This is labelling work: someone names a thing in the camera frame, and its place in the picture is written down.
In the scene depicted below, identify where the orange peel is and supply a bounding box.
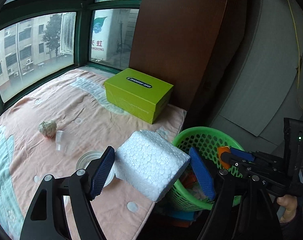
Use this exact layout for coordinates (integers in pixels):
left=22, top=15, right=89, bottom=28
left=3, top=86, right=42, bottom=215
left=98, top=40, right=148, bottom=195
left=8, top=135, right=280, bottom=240
left=217, top=146, right=231, bottom=170

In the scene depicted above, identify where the white styrofoam block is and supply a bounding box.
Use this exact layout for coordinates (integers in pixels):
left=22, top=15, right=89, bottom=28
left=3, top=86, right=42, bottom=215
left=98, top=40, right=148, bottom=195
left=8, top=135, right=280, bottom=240
left=115, top=130, right=190, bottom=202

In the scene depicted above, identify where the clear plastic cup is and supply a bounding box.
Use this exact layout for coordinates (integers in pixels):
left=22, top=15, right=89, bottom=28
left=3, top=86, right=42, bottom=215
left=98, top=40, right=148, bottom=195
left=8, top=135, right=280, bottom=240
left=55, top=130, right=76, bottom=155

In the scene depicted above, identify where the paper ball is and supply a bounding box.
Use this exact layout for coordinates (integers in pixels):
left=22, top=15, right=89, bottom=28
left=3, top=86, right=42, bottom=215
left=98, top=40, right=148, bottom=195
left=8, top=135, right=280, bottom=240
left=38, top=120, right=57, bottom=138

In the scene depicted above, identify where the orange snack wrapper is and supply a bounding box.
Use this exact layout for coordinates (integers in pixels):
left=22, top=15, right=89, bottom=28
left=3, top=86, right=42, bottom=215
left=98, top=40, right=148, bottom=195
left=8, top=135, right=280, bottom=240
left=180, top=171, right=198, bottom=189

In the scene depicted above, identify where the person right hand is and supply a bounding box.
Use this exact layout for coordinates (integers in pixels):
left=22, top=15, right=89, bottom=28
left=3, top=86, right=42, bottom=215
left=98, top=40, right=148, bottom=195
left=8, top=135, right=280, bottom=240
left=277, top=194, right=298, bottom=223

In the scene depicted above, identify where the green plastic waste basket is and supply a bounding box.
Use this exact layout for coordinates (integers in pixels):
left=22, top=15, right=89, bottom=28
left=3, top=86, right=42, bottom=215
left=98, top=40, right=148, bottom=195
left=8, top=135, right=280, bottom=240
left=169, top=127, right=243, bottom=212

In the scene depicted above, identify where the pink cartoon blanket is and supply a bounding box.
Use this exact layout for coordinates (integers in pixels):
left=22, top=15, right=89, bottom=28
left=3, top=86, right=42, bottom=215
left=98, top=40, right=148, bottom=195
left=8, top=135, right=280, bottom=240
left=0, top=69, right=186, bottom=239

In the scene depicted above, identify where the green shoe box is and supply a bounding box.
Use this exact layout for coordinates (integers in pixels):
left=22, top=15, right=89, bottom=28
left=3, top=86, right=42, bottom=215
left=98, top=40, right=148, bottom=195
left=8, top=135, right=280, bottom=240
left=104, top=68, right=174, bottom=124

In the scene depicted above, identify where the brown wooden wardrobe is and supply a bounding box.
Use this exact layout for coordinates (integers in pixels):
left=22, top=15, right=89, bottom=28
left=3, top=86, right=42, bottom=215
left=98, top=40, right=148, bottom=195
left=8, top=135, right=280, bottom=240
left=129, top=0, right=247, bottom=120

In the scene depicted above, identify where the green window frame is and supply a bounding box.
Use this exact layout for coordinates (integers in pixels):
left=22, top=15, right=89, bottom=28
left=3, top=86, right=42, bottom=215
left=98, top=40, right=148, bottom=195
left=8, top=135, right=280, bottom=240
left=0, top=0, right=142, bottom=116

